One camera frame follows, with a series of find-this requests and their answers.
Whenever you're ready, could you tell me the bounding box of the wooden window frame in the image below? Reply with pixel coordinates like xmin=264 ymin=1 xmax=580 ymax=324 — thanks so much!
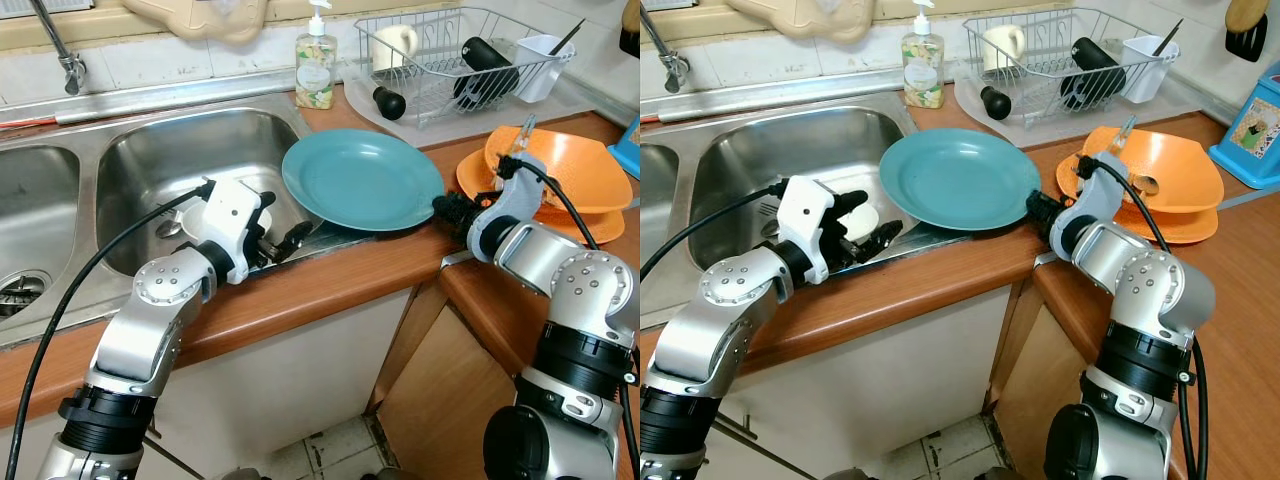
xmin=0 ymin=0 xmax=461 ymax=53
xmin=640 ymin=0 xmax=1001 ymax=47

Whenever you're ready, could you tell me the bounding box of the wooden cabinet door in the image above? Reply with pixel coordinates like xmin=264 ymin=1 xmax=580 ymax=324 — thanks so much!
xmin=988 ymin=305 xmax=1093 ymax=480
xmin=375 ymin=305 xmax=523 ymax=480

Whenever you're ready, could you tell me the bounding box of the steel double sink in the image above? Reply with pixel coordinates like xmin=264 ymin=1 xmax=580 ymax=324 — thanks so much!
xmin=640 ymin=65 xmax=963 ymax=331
xmin=0 ymin=65 xmax=363 ymax=351

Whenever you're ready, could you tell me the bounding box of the clear drain tray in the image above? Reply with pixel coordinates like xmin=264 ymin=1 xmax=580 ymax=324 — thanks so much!
xmin=343 ymin=55 xmax=601 ymax=149
xmin=953 ymin=58 xmax=1201 ymax=149

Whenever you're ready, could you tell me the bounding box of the white cutlery holder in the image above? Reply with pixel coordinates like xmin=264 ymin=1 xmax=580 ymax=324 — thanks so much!
xmin=1122 ymin=35 xmax=1172 ymax=104
xmin=515 ymin=35 xmax=565 ymax=104

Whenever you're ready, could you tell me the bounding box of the sink drain strainer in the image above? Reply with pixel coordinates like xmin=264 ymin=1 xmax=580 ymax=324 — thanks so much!
xmin=0 ymin=268 xmax=49 ymax=319

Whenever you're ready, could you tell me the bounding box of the blue carton box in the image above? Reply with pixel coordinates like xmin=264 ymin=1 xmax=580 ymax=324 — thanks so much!
xmin=1208 ymin=60 xmax=1280 ymax=191
xmin=607 ymin=115 xmax=641 ymax=181

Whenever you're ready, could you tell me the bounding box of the black utensil handle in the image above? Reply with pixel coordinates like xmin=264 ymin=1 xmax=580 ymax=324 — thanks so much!
xmin=1152 ymin=18 xmax=1185 ymax=56
xmin=548 ymin=18 xmax=587 ymax=56

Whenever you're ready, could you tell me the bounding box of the floral soap pump bottle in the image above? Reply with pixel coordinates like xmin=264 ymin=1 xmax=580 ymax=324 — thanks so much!
xmin=901 ymin=0 xmax=946 ymax=109
xmin=294 ymin=0 xmax=338 ymax=111

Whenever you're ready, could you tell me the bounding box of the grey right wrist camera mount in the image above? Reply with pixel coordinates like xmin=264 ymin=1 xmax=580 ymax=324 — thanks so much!
xmin=468 ymin=155 xmax=550 ymax=263
xmin=1050 ymin=153 xmax=1137 ymax=259

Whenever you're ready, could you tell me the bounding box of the black spatula wooden handle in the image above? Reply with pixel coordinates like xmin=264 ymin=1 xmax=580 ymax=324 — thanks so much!
xmin=618 ymin=0 xmax=641 ymax=59
xmin=1225 ymin=0 xmax=1271 ymax=63

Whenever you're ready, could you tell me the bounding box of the cream mug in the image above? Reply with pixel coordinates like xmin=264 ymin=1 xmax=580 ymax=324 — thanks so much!
xmin=980 ymin=25 xmax=1027 ymax=73
xmin=372 ymin=25 xmax=419 ymax=73

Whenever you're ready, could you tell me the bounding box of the white base cabinet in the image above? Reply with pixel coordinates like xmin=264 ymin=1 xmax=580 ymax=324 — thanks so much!
xmin=0 ymin=285 xmax=443 ymax=480
xmin=715 ymin=285 xmax=1033 ymax=480

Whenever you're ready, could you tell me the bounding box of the metal cabinet handle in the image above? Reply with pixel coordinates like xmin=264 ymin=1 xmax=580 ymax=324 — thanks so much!
xmin=718 ymin=413 xmax=793 ymax=473
xmin=145 ymin=430 xmax=203 ymax=480

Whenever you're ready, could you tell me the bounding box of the black flask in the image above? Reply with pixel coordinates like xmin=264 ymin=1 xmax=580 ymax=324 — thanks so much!
xmin=1060 ymin=37 xmax=1128 ymax=111
xmin=453 ymin=36 xmax=521 ymax=111

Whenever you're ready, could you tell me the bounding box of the orange bowl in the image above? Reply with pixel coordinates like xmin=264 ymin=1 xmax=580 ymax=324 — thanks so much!
xmin=485 ymin=126 xmax=607 ymax=214
xmin=1083 ymin=126 xmax=1225 ymax=214

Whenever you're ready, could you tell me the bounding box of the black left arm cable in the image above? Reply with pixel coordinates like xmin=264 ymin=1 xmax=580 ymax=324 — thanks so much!
xmin=5 ymin=180 xmax=217 ymax=480
xmin=640 ymin=180 xmax=791 ymax=283

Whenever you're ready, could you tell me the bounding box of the orange plate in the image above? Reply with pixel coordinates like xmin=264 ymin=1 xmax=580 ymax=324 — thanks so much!
xmin=1056 ymin=152 xmax=1221 ymax=246
xmin=456 ymin=150 xmax=631 ymax=246

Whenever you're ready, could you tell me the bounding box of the teal plate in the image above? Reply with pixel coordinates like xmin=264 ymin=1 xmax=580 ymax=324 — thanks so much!
xmin=879 ymin=128 xmax=1043 ymax=232
xmin=281 ymin=128 xmax=446 ymax=233

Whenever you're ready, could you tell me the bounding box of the steel faucet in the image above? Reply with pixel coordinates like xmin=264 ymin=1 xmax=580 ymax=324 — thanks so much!
xmin=28 ymin=0 xmax=87 ymax=97
xmin=640 ymin=4 xmax=693 ymax=94

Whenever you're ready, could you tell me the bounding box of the wire dish rack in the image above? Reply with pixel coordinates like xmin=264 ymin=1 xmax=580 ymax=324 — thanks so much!
xmin=962 ymin=8 xmax=1182 ymax=127
xmin=353 ymin=8 xmax=577 ymax=129

